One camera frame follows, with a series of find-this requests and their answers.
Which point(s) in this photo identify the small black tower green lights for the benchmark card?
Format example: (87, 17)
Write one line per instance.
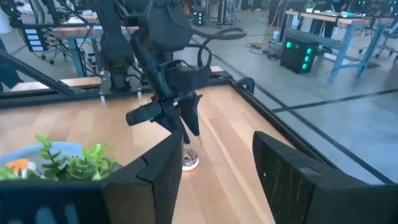
(199, 17)

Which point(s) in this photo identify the green artificial plant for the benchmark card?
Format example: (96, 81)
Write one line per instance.
(77, 168)

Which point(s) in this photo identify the light grey plate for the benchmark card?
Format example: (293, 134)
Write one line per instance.
(31, 151)

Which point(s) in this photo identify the black computer tower green lights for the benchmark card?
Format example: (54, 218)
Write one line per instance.
(298, 54)

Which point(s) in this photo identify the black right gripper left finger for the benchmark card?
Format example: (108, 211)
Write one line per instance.
(146, 193)

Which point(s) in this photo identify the orange sprinkled donut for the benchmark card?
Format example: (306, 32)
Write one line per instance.
(18, 163)

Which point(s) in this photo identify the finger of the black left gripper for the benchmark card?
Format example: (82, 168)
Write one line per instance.
(174, 123)
(191, 116)

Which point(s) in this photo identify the black diagonal frame strut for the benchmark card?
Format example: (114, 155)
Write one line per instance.
(37, 73)

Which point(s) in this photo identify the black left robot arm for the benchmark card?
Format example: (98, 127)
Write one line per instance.
(115, 46)

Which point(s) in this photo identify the black unit with blue displays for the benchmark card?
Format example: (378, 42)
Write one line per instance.
(34, 39)

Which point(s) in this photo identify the blue-legged wooden table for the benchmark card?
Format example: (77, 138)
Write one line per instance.
(74, 40)
(342, 46)

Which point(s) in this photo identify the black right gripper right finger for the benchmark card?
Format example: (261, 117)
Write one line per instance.
(289, 193)

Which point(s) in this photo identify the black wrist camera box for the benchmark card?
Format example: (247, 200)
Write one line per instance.
(192, 77)

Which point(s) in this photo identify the chocolate sprinkled donut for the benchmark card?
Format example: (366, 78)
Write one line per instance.
(190, 160)

